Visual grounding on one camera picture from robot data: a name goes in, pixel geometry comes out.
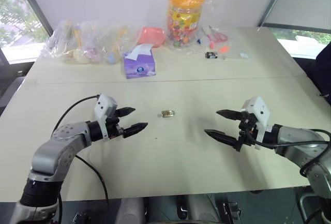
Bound purple tissue box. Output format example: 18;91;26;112
122;43;157;80

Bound dark window frame post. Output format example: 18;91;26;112
17;0;54;39

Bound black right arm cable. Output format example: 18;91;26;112
254;129;331;177

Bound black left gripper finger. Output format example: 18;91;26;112
123;122;149;139
116;107;137;118

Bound pink handled scissors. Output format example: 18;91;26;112
207;25;229;49

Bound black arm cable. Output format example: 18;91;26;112
254;129;331;177
52;94;109;205

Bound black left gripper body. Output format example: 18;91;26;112
104;109;125;140

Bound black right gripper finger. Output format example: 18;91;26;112
204;129;240;147
216;109;243;122

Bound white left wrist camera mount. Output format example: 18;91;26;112
94;93;118;141

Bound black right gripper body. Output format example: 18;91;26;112
233;112;259;153

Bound pink plastic container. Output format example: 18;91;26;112
135;25;167;49

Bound blue capped pen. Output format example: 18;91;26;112
195;27;205;45

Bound grey window frame post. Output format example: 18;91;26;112
258;0;291;28

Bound clear plastic bag of toys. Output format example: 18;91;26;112
40;19;130;66

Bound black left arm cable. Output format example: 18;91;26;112
52;94;109;205

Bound dark blue chair back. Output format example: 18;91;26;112
312;42;331;98

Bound grey rounded robot leg shape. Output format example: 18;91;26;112
186;193;223;224
119;197;146;224

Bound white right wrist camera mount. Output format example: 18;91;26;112
240;95;271;150

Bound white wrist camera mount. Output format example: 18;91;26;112
94;93;118;141
240;95;271;150

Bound candy jar with orange lid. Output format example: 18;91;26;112
165;0;206;49

